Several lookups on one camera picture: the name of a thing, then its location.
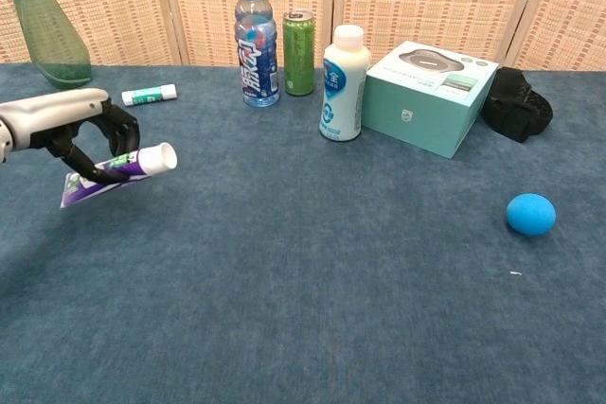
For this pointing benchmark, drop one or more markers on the woven bamboo folding screen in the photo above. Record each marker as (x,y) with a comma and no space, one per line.
(426,2)

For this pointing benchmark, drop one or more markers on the green drink can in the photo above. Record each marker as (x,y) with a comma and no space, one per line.
(299,58)

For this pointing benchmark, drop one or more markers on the blue felt table cover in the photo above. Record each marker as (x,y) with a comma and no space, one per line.
(303,281)

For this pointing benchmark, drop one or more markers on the green spray bottle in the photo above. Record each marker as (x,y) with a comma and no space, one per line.
(52,40)

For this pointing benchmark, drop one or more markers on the teal product box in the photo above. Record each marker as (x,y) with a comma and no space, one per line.
(416,110)

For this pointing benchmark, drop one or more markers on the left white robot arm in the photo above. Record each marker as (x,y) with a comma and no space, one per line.
(3,144)

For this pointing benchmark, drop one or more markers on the white milk bottle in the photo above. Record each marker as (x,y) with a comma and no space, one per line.
(341,92)

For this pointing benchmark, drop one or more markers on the white green glue stick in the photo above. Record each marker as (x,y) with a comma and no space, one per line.
(149,95)

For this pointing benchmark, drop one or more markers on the blue sports drink bottle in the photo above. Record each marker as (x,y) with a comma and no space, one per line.
(258,58)

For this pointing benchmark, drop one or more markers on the blue foam ball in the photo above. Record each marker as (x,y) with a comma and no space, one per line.
(531,215)

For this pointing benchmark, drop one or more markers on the purple white toothpaste tube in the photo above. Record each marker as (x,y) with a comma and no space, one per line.
(147,160)

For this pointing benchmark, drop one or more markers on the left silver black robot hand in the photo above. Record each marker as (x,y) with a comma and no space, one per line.
(52,115)

